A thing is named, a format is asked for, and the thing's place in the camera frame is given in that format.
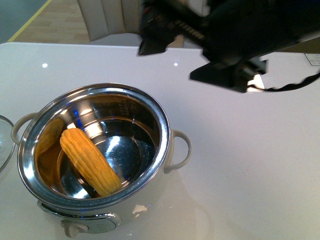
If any yellow corn cob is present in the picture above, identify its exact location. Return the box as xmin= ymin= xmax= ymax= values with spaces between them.
xmin=59 ymin=128 xmax=122 ymax=197

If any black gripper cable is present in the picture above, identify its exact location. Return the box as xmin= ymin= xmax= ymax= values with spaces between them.
xmin=262 ymin=72 xmax=320 ymax=92

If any glass pot lid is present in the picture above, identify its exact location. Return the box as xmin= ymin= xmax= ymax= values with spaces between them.
xmin=0 ymin=115 xmax=16 ymax=173

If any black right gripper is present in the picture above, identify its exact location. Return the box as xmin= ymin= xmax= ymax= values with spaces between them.
xmin=137 ymin=0 xmax=320 ymax=93

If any beige chair left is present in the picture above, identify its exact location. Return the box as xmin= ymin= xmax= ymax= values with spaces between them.
xmin=76 ymin=0 xmax=186 ymax=48

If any steel pot with beige handles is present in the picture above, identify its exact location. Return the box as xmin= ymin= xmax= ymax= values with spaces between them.
xmin=11 ymin=83 xmax=192 ymax=238

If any table label sticker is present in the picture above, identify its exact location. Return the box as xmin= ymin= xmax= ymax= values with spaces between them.
xmin=304 ymin=53 xmax=320 ymax=66

